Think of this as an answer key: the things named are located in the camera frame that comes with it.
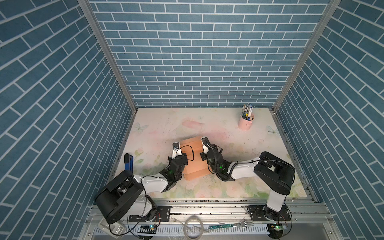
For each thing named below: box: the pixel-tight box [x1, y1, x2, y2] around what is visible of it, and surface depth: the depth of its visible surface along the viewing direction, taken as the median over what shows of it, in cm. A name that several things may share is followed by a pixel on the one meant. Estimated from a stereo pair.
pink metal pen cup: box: [238, 113, 255, 131], surface depth 104 cm
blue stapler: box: [124, 153, 134, 174], surface depth 90 cm
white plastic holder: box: [98, 217, 127, 239], surface depth 69 cm
